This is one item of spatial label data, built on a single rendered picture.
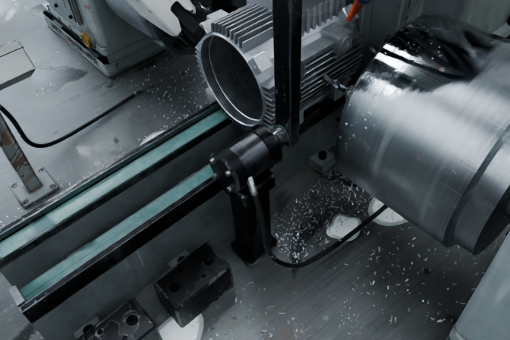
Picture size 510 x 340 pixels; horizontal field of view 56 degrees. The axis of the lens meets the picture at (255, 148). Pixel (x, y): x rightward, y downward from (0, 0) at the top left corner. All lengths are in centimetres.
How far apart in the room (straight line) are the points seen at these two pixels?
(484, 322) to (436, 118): 24
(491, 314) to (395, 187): 17
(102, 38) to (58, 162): 29
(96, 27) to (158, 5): 50
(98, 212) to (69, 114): 38
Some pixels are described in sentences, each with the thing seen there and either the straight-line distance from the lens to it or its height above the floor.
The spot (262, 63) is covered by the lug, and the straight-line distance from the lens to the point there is 67.
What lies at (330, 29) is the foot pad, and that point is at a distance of 75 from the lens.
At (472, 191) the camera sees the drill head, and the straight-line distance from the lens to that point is 54.
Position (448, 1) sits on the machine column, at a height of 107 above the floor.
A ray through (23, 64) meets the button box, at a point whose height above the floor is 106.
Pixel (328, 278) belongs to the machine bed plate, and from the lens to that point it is 78.
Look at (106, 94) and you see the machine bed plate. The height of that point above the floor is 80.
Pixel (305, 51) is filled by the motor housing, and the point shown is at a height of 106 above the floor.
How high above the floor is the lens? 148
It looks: 46 degrees down
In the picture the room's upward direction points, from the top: 4 degrees counter-clockwise
